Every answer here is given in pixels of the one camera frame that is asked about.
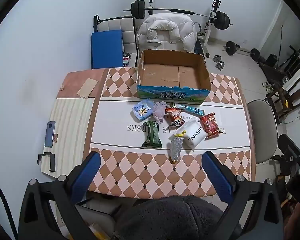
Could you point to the blue black weight bench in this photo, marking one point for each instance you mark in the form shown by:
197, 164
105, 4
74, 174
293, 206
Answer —
198, 42

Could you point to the dark wooden chair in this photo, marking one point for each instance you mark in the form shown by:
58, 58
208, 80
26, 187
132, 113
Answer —
297, 87

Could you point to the dark grey fleece garment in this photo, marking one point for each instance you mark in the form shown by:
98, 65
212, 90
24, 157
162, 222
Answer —
175, 217

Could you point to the purple plush toy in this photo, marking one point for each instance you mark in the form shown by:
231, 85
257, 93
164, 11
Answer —
158, 111

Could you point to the blue folded mat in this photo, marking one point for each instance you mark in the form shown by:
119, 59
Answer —
106, 50

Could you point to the dark wooden table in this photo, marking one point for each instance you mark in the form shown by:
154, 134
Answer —
273, 71

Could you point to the white puffer jacket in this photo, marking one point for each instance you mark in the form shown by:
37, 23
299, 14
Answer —
165, 30

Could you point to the chrome dumbbell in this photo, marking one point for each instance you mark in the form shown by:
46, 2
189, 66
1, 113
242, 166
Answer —
220, 65
217, 58

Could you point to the beige quilted cushion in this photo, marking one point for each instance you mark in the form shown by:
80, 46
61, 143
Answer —
127, 30

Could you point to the white slipper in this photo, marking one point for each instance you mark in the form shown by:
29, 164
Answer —
265, 84
269, 88

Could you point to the orange panda snack packet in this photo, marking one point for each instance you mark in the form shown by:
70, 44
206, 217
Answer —
176, 118

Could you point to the black bracket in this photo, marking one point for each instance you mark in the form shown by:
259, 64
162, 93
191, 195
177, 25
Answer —
52, 162

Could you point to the green snack packet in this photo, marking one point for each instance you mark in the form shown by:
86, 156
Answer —
152, 135

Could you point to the blue tube packet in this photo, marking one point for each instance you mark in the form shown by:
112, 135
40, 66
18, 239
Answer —
192, 109

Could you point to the long barbell with black plates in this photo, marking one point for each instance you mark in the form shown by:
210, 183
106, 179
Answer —
137, 9

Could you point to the beige paper piece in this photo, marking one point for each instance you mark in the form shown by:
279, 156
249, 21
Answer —
87, 88

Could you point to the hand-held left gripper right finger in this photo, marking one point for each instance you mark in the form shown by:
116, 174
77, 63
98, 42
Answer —
218, 180

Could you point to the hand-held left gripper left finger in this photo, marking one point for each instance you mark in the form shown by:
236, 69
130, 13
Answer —
86, 177

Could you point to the light blue tissue pack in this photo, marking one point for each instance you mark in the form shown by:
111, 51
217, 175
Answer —
142, 110

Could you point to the short barbell with black plates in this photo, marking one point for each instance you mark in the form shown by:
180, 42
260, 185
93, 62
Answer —
240, 51

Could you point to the red snack packet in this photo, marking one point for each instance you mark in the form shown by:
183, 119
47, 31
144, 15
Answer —
210, 125

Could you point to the silver scrubber packet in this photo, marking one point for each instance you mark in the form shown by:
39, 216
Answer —
176, 147

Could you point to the white soft pouch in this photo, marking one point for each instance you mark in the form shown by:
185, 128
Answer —
192, 136

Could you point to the round grey chair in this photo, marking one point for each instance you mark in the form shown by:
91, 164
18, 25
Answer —
262, 130

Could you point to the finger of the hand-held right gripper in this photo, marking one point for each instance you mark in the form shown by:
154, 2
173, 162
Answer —
288, 143

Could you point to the cardboard box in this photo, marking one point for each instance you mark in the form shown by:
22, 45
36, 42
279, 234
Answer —
170, 77

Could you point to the grey smartphone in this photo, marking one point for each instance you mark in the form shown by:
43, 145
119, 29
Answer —
50, 135

